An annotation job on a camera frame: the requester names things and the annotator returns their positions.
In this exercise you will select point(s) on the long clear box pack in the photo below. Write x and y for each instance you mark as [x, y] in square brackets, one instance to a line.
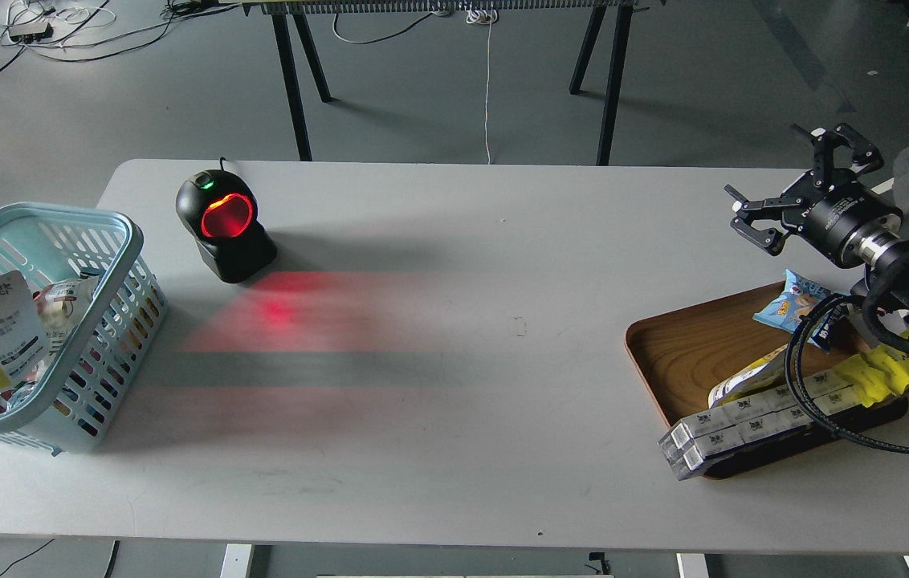
[740, 435]

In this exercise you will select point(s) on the blue snack packet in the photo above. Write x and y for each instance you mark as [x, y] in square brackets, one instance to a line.
[797, 299]

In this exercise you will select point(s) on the wooden brown tray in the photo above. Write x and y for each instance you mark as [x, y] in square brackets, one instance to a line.
[681, 355]

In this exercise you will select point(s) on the light blue plastic basket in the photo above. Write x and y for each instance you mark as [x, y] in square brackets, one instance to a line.
[73, 403]

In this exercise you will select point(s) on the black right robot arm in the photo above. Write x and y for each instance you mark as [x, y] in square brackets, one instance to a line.
[885, 305]

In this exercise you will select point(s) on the red white snack in basket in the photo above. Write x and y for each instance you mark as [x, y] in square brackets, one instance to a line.
[61, 307]

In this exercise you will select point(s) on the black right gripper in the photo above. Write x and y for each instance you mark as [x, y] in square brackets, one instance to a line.
[844, 217]

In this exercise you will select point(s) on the yellow cartoon snack bag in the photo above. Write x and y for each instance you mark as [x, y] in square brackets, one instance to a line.
[877, 375]

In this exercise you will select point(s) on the black trestle table background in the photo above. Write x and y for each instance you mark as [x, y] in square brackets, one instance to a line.
[529, 90]

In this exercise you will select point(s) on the black barcode scanner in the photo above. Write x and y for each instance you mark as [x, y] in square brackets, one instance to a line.
[219, 209]

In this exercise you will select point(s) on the yellow white pouch in tray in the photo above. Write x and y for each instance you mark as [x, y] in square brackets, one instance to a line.
[761, 373]

